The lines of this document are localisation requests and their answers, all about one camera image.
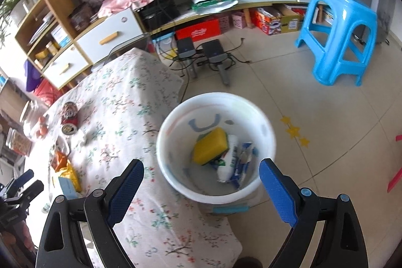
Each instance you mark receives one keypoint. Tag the blue and white box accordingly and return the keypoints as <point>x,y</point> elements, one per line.
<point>61,35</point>

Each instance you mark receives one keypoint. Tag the blue snack wrapper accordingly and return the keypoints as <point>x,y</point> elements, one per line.
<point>246,161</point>

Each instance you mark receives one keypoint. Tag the red shoe box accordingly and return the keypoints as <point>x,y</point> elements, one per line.
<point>198,31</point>

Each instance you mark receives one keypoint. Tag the white plastic bucket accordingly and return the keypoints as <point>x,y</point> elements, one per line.
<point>176,130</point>

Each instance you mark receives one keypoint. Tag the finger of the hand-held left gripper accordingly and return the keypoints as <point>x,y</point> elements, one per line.
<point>31,190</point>
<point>22,178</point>

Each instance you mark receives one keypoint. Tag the red plastic object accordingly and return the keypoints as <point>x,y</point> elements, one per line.
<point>395,173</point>

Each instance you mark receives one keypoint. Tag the glass jar with wooden lid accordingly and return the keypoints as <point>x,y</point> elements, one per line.
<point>33,120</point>

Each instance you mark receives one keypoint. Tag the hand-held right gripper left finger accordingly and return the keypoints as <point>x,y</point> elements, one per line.
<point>125,189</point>

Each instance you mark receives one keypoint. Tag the green and white bag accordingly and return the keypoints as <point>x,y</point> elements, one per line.
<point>213,2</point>

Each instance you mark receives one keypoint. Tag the yellow sponge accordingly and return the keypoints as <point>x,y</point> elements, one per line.
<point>209,145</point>

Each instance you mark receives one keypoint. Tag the floral tablecloth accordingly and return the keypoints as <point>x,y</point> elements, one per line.
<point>125,117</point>

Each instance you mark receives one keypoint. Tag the green potted plant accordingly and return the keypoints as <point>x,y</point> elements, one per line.
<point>9,4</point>

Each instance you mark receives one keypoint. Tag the orange snack bag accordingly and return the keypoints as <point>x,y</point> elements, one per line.
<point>59,161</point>

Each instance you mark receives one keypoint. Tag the light blue paper card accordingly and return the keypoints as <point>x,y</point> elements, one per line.
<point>67,188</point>

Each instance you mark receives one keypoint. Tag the white snack wrapper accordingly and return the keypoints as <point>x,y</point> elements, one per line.
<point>227,166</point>

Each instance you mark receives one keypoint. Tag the black charger box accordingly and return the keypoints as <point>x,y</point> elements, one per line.
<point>187,48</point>
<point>214,51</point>

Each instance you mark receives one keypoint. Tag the mandarin orange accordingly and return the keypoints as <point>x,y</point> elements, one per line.
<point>42,121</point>
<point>42,131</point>

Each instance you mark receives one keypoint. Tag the blue plastic stool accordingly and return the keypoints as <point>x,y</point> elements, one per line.
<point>339,23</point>

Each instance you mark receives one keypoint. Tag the plastic jar with red label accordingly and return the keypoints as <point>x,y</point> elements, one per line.
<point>18,142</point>

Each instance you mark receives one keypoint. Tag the red bag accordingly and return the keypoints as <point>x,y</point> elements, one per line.
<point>47,92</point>

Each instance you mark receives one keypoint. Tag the yellow star floor sticker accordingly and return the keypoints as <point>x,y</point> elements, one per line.
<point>293,131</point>
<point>304,141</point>
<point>285,121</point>

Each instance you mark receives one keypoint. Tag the wooden cabinet with white drawers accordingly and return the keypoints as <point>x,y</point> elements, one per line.
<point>106,32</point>

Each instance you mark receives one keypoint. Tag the red soda can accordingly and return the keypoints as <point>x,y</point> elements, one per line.
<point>69,117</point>

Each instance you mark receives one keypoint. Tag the pink basket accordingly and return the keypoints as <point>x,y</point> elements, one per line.
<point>239,20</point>

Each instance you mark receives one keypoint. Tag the black printer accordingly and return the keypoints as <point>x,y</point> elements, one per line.
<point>158,10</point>

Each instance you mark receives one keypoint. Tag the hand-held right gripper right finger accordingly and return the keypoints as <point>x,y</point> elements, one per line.
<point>276,192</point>

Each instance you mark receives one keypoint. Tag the colourful cardboard box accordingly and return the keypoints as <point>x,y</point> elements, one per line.
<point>267,21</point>

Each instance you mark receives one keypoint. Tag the yellow snack bag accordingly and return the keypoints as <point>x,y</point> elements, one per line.
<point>71,175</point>

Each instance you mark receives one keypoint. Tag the brown cardboard box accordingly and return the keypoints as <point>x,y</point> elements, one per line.
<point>290,20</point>

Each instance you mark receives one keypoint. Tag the dark tin jar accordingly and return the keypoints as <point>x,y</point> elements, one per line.
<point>80,16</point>

